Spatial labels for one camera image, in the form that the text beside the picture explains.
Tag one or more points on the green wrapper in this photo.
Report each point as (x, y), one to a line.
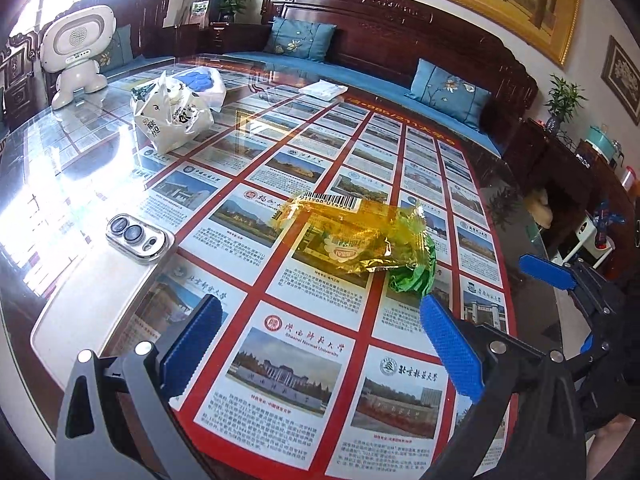
(412, 277)

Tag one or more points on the blue embroidered pillow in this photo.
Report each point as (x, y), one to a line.
(297, 40)
(447, 95)
(120, 50)

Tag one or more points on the bamboo plant in vase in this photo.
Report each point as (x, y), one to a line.
(562, 100)

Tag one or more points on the carved wooden armchair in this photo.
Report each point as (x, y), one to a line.
(145, 15)

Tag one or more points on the wooden side table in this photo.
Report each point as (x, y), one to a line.
(545, 160)

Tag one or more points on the teal pot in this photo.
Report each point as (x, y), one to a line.
(600, 145)

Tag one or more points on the green and white box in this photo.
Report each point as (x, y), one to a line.
(199, 12)

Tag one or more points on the wooden corner table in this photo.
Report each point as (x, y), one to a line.
(235, 37)

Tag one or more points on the person's right forearm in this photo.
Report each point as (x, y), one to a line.
(612, 447)

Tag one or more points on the blue sofa seat mat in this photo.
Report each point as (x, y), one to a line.
(370, 80)

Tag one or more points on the green potted plant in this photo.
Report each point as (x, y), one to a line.
(232, 2)

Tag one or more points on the wooden glass-top coffee table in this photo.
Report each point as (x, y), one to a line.
(60, 175)

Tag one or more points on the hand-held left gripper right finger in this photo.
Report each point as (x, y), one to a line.
(450, 355)

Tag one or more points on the white smartphone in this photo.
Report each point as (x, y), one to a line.
(135, 237)

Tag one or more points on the blue toy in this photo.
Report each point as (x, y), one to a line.
(607, 217)

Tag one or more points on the blue printed plastic bag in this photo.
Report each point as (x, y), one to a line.
(202, 82)

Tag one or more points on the white paper packet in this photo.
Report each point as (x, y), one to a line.
(324, 90)

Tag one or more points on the white robot toy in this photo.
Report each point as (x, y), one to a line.
(75, 45)

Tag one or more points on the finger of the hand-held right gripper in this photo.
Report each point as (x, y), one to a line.
(545, 270)
(595, 346)

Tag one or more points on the yellow plastic wrapper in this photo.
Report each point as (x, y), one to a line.
(350, 240)

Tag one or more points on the long wooden cabinet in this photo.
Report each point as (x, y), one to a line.
(625, 205)

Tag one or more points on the white plastic bag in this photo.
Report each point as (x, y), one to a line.
(170, 120)

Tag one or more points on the carved wooden sofa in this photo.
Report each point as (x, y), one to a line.
(380, 15)

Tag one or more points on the red capped container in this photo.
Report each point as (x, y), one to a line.
(631, 177)

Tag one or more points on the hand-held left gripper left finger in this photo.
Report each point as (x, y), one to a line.
(192, 347)

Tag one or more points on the small dark framed picture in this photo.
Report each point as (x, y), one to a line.
(622, 80)

